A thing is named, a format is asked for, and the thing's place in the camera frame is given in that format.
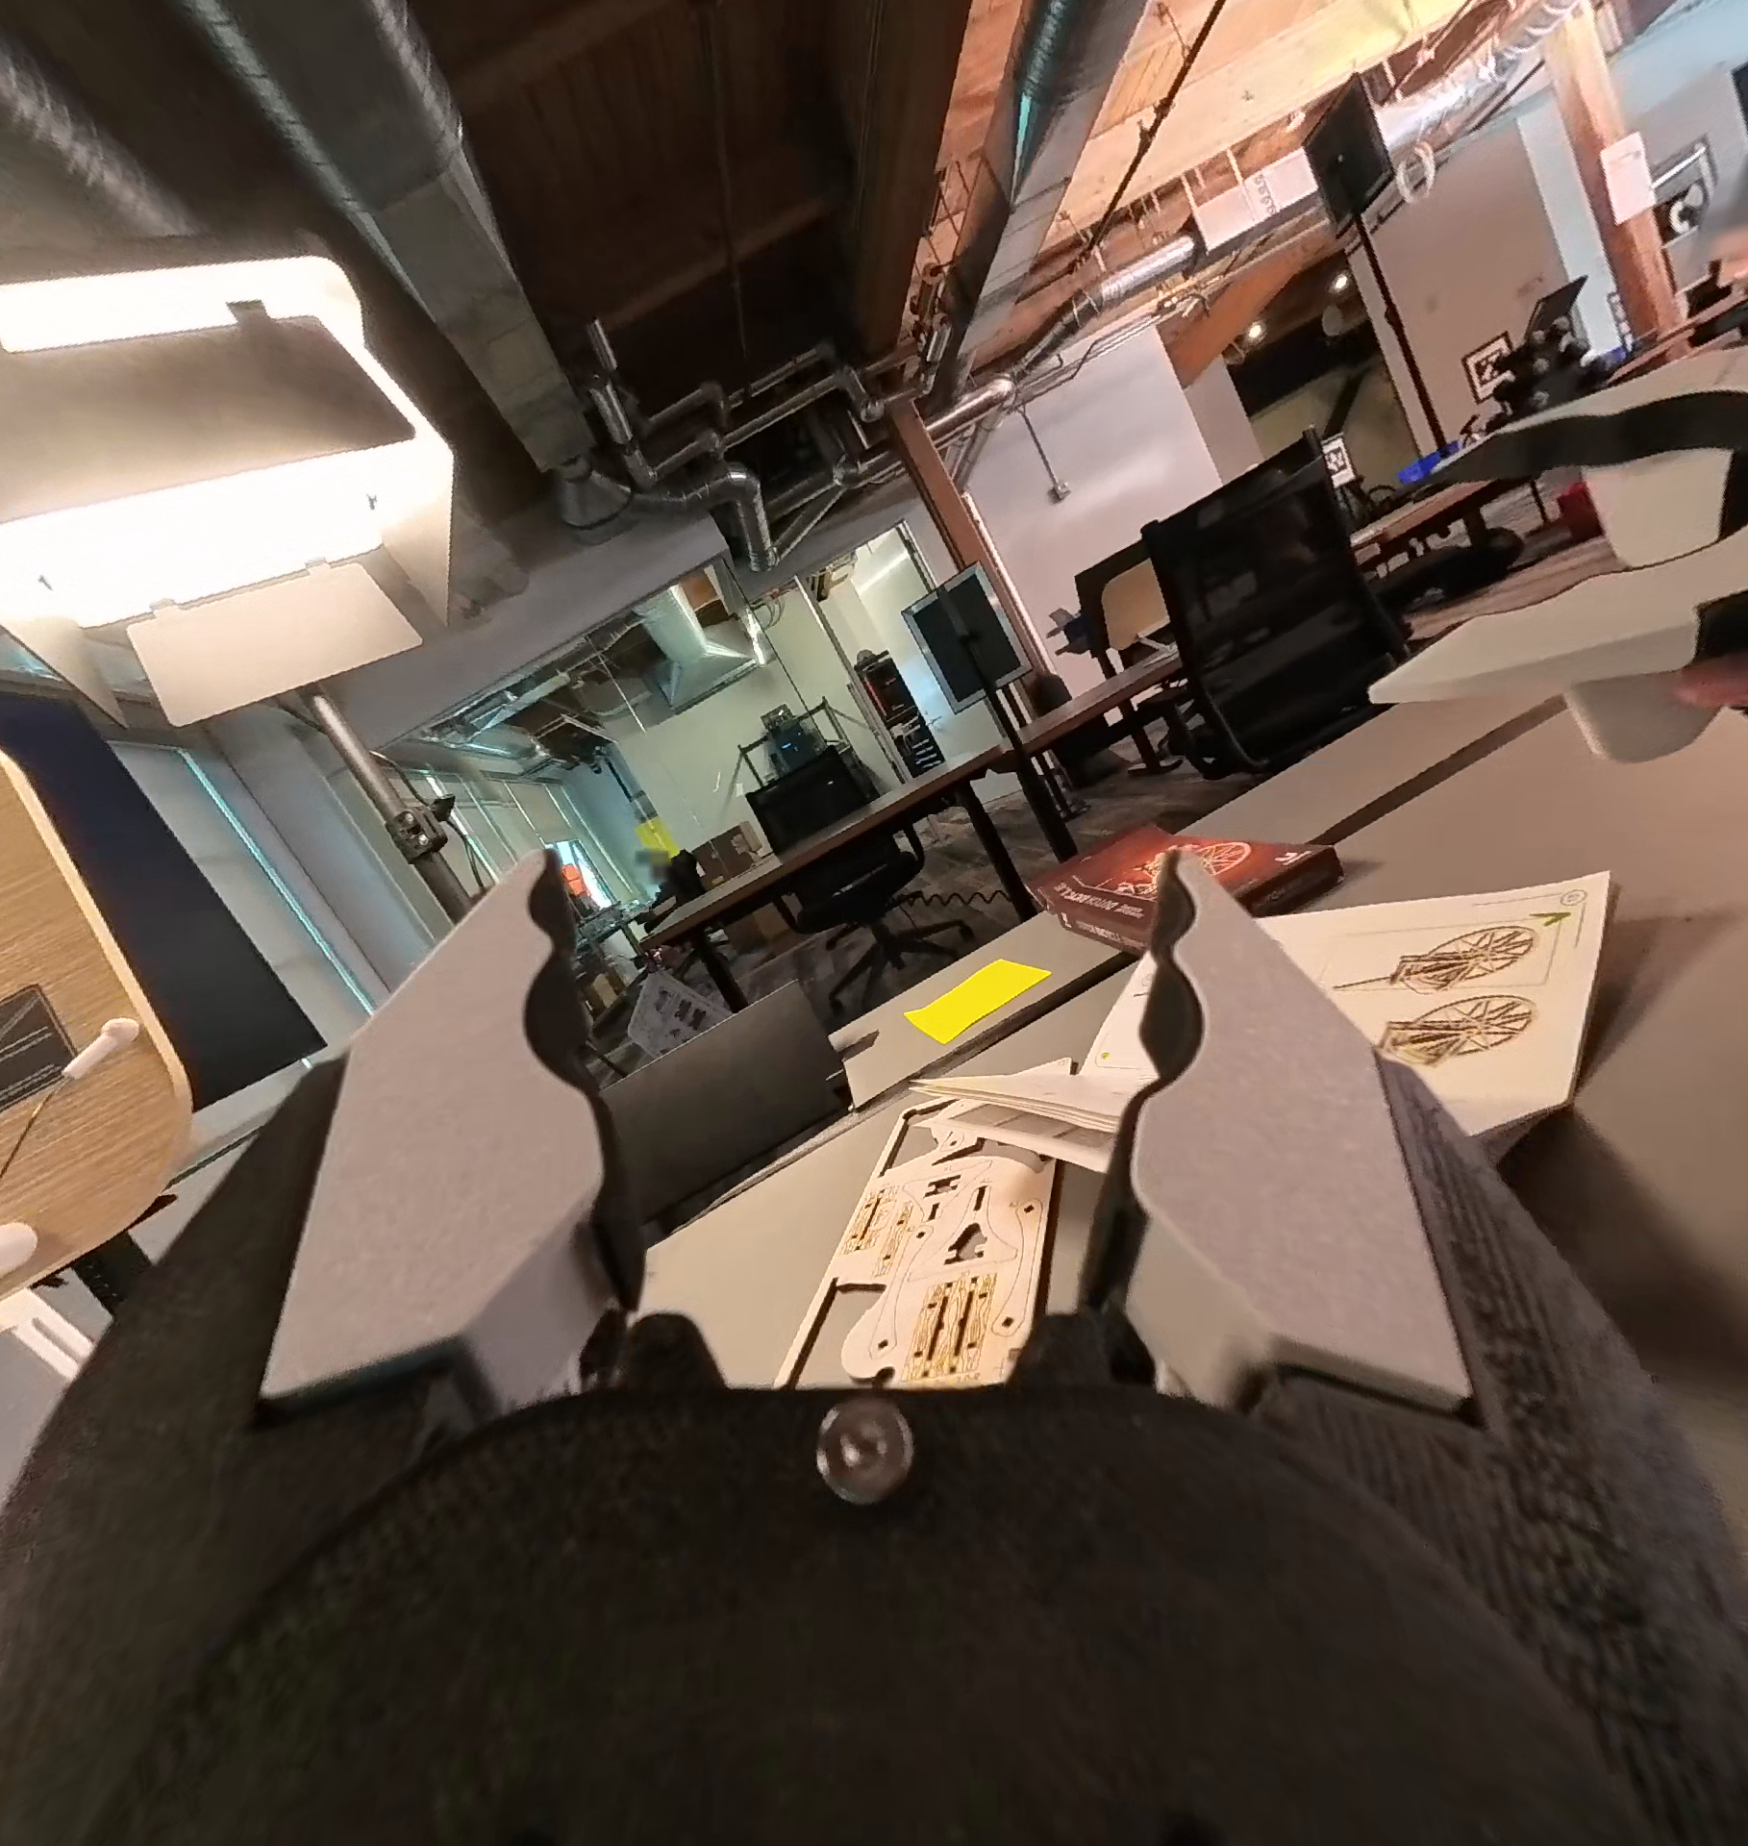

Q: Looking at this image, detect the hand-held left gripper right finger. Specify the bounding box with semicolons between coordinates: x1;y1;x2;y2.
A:
1088;848;1477;1423

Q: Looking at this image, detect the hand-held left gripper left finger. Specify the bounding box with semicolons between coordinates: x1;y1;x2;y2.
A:
258;848;648;1409

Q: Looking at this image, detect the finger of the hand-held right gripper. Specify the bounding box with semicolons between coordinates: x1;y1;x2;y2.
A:
1370;510;1748;762
1426;352;1748;567

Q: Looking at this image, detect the white instruction booklet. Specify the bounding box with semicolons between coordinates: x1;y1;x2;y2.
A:
909;870;1615;1174

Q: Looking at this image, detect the wooden laser-cut parts sheet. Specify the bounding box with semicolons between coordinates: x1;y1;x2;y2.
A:
773;1102;1066;1393

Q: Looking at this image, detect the red-brown model kit box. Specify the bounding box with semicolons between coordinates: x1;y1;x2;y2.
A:
1030;826;1344;943

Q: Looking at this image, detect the black mesh office chair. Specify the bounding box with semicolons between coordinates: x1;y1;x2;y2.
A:
1145;430;1412;780

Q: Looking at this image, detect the printed paper sign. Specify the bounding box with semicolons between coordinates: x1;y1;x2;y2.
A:
626;967;734;1059

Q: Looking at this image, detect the metal light stand pole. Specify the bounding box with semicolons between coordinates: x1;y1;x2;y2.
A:
296;691;475;925

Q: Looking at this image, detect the yellow sticky note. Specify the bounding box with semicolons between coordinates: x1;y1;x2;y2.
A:
903;955;1052;1043

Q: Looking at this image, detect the black speaker on stand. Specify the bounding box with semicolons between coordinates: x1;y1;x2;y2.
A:
1304;80;1455;452

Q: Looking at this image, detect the wooden board on white stand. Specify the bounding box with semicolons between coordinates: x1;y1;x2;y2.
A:
0;728;193;1373

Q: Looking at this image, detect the long brown office table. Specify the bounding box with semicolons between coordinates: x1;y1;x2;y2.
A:
640;742;1012;1011

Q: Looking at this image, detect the silver exhaust hood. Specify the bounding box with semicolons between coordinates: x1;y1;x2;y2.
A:
628;591;759;709

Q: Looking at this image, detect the dark screen on stand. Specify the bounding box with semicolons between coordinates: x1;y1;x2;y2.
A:
901;565;1032;722

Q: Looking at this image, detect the white studio light panel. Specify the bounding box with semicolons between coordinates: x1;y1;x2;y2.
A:
0;253;461;726

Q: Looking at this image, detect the silver ventilation duct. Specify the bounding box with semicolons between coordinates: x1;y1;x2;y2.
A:
0;0;602;478

